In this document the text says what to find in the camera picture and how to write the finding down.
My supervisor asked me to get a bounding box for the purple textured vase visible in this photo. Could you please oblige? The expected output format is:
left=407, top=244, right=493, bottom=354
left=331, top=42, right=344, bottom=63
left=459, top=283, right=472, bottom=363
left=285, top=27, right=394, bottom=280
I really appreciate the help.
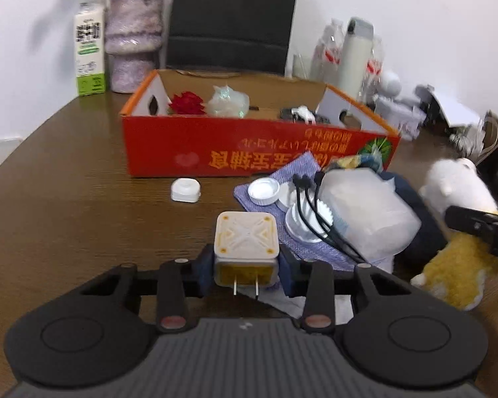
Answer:
left=105, top=0, right=166, bottom=94

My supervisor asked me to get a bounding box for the white yellow plush toy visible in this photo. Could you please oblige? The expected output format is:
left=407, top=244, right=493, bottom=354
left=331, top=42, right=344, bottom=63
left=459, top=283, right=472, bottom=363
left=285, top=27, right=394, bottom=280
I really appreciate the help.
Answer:
left=411, top=158, right=498, bottom=311

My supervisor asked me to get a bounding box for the white paper sheet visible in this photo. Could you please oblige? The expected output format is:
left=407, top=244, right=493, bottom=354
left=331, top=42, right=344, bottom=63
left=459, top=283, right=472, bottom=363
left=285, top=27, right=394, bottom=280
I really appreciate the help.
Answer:
left=429, top=89, right=488, bottom=128

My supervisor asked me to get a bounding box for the white yellow power adapter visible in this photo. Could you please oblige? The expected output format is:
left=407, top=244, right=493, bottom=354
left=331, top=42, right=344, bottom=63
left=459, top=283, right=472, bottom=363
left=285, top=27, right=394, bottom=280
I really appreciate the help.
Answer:
left=213, top=211, right=281, bottom=299

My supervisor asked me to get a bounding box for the white green milk carton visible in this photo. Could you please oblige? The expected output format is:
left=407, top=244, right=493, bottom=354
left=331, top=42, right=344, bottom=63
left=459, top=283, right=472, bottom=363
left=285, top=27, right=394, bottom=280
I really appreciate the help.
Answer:
left=74, top=2, right=108, bottom=97

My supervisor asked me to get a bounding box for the white pleated lid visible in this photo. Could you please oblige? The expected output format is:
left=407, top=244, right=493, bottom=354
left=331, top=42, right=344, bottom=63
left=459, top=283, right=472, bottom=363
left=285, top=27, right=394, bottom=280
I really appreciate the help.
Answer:
left=285, top=199, right=337, bottom=243

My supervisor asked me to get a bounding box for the white thermos bottle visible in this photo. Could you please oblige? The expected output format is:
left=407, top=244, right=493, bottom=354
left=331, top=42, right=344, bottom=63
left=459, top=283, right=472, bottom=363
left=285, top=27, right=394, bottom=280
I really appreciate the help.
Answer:
left=336, top=17, right=375, bottom=102

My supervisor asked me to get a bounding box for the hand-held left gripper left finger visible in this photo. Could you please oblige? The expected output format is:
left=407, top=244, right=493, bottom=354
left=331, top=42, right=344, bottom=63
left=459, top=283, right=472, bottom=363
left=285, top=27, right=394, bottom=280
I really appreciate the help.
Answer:
left=81, top=253, right=214, bottom=334

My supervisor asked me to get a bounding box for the white screw cap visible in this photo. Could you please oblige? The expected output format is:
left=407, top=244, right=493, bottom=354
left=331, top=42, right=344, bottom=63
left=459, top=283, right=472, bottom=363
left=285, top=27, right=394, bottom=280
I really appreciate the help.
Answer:
left=248, top=177, right=281, bottom=206

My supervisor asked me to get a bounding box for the white round camera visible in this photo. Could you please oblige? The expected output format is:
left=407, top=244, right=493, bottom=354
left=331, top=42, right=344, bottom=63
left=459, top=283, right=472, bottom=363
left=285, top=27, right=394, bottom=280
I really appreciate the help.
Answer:
left=377, top=70, right=401, bottom=96

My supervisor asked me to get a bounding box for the brown wooden desktop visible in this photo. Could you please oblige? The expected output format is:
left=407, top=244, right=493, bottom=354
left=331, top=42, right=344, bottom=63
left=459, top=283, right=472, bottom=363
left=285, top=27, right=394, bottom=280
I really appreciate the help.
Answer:
left=0, top=89, right=498, bottom=398

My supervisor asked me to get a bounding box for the black paper bag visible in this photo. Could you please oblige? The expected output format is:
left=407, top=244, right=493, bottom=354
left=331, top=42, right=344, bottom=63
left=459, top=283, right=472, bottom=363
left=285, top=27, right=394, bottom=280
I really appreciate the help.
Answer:
left=166, top=0, right=301, bottom=76

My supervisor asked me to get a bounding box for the clear plastic bag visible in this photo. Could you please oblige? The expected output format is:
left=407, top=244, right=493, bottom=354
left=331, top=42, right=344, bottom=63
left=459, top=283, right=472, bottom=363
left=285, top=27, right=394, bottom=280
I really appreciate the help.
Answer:
left=317, top=168, right=422, bottom=260

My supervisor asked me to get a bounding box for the red cardboard box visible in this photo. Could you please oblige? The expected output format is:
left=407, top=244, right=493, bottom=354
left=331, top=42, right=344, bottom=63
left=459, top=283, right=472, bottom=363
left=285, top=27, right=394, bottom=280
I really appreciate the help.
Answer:
left=120, top=68, right=401, bottom=179

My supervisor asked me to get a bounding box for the navy blue pouch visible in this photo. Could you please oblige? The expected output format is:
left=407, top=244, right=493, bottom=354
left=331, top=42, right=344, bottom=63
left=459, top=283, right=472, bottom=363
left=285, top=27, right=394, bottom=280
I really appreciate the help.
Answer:
left=379, top=172, right=449, bottom=276

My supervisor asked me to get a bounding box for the clear drinking glass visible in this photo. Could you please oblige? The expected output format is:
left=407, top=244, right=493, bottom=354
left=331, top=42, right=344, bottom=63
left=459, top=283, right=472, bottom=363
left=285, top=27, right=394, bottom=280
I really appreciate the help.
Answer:
left=292, top=54, right=312, bottom=79

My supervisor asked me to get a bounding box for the lilac tissue box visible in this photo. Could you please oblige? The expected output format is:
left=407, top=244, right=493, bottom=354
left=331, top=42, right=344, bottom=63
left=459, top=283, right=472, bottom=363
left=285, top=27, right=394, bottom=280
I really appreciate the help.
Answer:
left=375, top=95, right=426, bottom=139

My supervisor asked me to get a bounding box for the purple woven cloth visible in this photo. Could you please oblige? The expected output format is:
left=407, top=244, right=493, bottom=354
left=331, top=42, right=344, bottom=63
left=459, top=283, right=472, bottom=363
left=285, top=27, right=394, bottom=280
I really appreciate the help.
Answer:
left=233, top=151, right=393, bottom=274

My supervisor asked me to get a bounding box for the red rose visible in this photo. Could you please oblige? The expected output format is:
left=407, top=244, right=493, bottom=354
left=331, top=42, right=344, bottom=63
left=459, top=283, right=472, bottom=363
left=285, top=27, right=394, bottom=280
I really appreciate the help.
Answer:
left=168, top=91, right=205, bottom=115

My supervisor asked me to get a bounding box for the blue yellow patterned item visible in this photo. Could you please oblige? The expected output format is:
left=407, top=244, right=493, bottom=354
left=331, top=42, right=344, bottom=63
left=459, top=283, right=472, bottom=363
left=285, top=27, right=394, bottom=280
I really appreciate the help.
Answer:
left=330, top=153, right=384, bottom=172

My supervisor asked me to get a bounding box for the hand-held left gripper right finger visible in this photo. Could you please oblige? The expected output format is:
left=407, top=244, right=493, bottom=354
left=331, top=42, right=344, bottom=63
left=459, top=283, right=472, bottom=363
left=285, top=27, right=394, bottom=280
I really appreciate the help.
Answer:
left=278, top=249, right=407, bottom=334

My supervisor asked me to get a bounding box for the grey white device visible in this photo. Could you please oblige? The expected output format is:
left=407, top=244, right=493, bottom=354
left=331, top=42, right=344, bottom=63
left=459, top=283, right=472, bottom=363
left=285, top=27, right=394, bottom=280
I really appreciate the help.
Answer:
left=415, top=85, right=437, bottom=122

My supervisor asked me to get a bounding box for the black multi-head charging cable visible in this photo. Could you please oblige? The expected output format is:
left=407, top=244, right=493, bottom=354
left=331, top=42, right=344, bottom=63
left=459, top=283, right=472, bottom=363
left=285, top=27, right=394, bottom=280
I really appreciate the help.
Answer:
left=292, top=173, right=370, bottom=265

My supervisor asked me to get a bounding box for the crumpled translucent plastic wrap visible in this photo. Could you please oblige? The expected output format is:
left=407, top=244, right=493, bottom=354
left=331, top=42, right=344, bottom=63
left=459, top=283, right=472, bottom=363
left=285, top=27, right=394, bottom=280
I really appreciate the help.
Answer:
left=207, top=85, right=250, bottom=117

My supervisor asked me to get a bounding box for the clear red-label water bottle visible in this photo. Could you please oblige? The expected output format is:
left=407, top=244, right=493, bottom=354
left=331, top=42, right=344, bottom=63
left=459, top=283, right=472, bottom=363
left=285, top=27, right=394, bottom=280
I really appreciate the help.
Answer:
left=359, top=35, right=384, bottom=104
left=311, top=20, right=344, bottom=81

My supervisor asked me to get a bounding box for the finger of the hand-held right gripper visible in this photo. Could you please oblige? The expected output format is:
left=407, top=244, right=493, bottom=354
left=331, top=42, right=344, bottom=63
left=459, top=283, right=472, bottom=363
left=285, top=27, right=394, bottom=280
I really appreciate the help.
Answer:
left=445, top=205, right=498, bottom=263

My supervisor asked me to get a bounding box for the small white cap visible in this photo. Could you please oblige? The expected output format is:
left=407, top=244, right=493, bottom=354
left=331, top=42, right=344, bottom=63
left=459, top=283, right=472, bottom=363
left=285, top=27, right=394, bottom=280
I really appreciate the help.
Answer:
left=170, top=177, right=202, bottom=204

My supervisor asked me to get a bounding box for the black white toy animal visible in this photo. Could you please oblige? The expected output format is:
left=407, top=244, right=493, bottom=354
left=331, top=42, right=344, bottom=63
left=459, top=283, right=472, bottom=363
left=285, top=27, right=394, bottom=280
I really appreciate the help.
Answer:
left=280, top=105, right=330, bottom=124

